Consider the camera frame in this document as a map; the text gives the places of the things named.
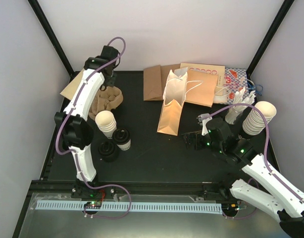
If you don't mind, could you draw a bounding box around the blue checkered paper bag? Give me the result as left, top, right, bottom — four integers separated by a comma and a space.
224, 68, 263, 105

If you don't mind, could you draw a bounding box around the stack of white paper cups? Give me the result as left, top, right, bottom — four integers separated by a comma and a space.
95, 111, 117, 139

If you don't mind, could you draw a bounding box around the beige bag with red circles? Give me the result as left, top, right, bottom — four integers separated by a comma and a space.
180, 62, 225, 75

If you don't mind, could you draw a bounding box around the single white paper cup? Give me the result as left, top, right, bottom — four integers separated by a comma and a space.
114, 137, 131, 151

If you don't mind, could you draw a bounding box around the black frame post left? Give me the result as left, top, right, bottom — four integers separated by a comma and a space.
28, 0, 74, 76

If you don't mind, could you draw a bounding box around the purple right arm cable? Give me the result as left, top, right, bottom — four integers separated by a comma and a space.
208, 103, 304, 206

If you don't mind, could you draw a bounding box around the light blue cable duct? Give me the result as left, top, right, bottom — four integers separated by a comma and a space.
35, 200, 223, 215

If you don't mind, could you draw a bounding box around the tan paper bag with handles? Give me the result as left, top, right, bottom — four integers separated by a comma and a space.
60, 69, 84, 101

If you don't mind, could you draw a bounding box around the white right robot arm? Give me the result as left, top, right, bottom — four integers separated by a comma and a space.
182, 118, 304, 238

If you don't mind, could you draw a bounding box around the black frame post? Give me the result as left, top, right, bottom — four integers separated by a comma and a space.
28, 0, 74, 76
246, 0, 294, 78

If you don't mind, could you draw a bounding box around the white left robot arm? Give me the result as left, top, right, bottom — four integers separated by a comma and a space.
54, 45, 120, 198

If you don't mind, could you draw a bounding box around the white paper bag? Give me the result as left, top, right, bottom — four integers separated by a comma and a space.
174, 67, 188, 77

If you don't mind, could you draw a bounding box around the orange paper bag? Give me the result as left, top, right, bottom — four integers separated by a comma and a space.
185, 69, 218, 107
157, 70, 188, 136

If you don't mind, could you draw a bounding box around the black frame post right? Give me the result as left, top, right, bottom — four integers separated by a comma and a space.
246, 0, 294, 78

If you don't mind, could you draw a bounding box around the stack of pulp cup carriers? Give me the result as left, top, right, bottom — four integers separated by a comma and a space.
88, 86, 123, 120

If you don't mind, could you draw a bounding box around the brown kraft paper bag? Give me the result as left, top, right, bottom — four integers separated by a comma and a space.
143, 64, 180, 101

